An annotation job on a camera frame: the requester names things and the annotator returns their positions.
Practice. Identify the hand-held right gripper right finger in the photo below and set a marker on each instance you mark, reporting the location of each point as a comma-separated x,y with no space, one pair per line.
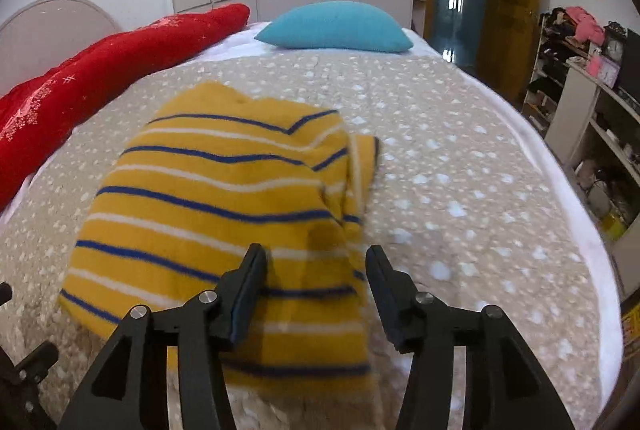
381,290

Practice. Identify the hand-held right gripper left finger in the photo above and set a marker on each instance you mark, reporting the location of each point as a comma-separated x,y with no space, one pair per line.
247,295

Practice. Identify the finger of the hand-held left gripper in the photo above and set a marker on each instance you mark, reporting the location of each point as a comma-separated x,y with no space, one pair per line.
30,390

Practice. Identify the yellow striped shirt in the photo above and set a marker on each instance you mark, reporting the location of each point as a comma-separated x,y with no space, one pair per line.
210,210

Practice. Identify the beige dotted quilted blanket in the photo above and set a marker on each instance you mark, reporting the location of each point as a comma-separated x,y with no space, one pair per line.
450,150

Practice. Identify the white bed sheet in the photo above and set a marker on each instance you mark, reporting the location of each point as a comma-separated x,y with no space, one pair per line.
575,190

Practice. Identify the red embroidered blanket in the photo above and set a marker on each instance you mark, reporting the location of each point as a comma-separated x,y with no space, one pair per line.
75,100

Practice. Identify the white shelf unit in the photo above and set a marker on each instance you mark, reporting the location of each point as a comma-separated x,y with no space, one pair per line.
575,110

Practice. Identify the teal pillow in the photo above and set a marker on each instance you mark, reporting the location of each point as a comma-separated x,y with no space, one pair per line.
335,28

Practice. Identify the wooden door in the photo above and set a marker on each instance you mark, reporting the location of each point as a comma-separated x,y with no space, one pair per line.
515,15

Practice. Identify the pink box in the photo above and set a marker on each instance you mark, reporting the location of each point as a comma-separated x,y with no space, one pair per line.
604,70

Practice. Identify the rounded beige headboard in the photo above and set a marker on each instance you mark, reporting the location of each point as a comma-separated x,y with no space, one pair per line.
55,30

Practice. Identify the pink cloth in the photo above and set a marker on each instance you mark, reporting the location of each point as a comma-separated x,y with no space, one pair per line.
585,23

